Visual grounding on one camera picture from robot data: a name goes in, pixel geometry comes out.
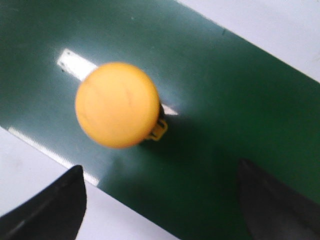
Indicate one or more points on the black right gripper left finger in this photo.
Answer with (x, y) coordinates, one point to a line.
(55, 213)

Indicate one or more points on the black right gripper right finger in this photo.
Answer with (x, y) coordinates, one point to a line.
(271, 209)

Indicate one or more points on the yellow mushroom push button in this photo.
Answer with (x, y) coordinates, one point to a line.
(118, 106)

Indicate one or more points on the green conveyor belt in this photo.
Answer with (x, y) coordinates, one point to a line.
(232, 101)

